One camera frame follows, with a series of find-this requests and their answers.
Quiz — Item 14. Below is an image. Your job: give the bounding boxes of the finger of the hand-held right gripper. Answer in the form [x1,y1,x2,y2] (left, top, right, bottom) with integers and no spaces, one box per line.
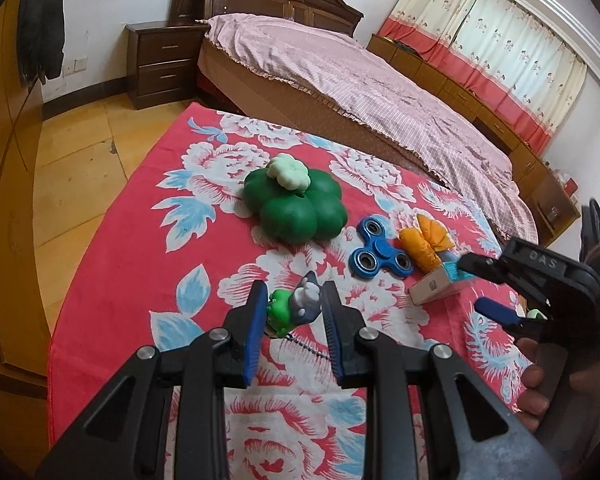
[457,252,511,285]
[475,297,548,343]

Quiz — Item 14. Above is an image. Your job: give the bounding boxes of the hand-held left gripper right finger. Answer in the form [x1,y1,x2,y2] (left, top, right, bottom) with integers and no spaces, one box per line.
[321,280,563,480]

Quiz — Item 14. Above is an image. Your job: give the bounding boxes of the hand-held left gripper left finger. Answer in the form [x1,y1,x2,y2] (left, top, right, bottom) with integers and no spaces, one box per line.
[34,280,270,480]

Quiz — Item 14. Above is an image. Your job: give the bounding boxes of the green and grey toy keychain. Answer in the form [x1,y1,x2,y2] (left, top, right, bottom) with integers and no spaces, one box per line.
[264,270,331,360]

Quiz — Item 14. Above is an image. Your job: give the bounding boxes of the white and teal medicine box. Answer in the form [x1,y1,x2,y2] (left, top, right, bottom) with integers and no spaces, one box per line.
[409,260,473,307]

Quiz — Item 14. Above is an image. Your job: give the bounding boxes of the person's right hand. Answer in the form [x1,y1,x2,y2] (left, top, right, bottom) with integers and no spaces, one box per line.
[515,337,567,433]

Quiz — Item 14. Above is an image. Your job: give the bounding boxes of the orange mesh bundle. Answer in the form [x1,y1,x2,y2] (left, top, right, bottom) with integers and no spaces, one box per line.
[397,213,453,273]

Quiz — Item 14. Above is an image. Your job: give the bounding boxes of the blue fidget spinner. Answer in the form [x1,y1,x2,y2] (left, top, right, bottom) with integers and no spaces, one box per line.
[349,216,416,280]

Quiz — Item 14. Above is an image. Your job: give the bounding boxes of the green flower-shaped container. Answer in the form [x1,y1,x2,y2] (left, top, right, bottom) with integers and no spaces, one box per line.
[242,155,349,245]

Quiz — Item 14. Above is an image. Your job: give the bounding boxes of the red floral tablecloth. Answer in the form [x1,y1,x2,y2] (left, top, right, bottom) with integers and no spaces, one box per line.
[47,101,548,480]

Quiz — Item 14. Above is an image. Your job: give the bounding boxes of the cream and red curtain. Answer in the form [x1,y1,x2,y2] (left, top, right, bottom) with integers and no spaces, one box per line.
[380,0,588,153]

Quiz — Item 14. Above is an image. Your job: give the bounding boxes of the bed with pink cover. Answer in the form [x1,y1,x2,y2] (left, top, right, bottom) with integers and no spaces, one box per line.
[195,12,540,241]

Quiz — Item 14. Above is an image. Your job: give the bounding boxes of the brown bed base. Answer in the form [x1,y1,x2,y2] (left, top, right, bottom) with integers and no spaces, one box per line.
[196,40,451,191]

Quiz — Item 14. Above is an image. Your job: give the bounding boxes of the dark wooden nightstand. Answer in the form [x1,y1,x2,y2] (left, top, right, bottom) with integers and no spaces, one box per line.
[125,20,211,111]

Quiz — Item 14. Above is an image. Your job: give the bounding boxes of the wooden wardrobe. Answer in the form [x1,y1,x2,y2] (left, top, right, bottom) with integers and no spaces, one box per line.
[0,0,51,376]

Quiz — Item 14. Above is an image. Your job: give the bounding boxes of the dark hanging jacket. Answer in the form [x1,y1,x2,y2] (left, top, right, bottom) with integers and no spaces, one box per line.
[17,0,73,86]

